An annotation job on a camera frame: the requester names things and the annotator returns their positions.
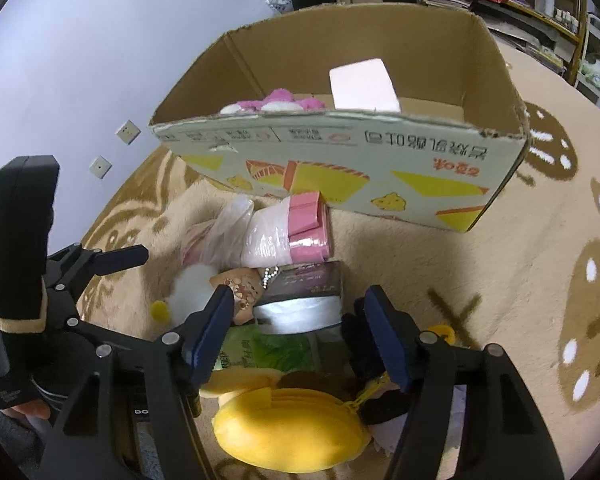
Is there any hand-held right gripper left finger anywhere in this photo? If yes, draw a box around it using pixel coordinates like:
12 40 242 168
42 284 236 480

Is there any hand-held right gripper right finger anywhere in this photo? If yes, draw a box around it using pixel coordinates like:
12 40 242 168
364 284 566 480

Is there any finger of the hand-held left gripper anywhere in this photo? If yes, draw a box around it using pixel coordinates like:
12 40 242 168
45 243 150 311
47 305 156 356

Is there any dark brown plush toy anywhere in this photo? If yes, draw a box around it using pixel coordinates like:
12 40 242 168
280 297 413 423

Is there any white plush toy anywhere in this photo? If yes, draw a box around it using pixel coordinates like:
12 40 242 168
150 262 221 326

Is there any brown cookie keychain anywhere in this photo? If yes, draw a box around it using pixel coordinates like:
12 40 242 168
211 266 273 328

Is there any green tissue pack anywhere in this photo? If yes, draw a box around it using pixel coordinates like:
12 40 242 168
215 325 321 373

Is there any clear plastic bag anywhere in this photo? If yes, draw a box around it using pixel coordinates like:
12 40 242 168
180 196 256 267

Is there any dark purple packet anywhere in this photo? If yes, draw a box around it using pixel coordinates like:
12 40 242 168
252 260 345 336

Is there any yellow plush toy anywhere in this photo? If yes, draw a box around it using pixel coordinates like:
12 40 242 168
200 367 373 473

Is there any pink pack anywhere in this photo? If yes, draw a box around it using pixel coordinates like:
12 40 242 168
240 192 335 267

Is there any printed cardboard box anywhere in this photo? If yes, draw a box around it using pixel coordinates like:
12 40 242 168
147 2 531 233

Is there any pink plush toy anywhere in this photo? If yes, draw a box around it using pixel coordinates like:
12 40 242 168
220 87 326 113

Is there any person's left hand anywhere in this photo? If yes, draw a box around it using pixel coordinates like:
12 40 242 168
0 332 52 422

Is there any beige patterned blanket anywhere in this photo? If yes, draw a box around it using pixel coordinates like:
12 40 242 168
75 25 600 480

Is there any white block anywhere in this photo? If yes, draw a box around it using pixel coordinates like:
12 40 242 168
328 57 402 113

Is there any wooden shelf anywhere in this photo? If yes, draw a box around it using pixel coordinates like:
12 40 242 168
415 0 591 86

